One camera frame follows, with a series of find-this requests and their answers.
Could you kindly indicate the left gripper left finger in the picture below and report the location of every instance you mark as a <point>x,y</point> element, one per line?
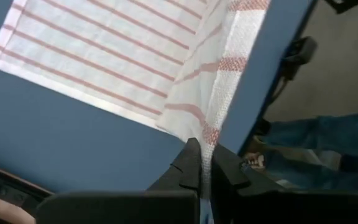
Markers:
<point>172,202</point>

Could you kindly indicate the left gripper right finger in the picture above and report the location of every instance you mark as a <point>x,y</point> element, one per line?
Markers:
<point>244,199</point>

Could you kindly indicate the white red-striped towel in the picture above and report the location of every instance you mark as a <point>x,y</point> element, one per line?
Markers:
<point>104,46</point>

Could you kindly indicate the person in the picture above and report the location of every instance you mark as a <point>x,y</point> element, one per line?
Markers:
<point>337,137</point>

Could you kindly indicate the black aluminium table frame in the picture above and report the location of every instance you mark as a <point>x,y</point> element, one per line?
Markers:
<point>11,186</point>

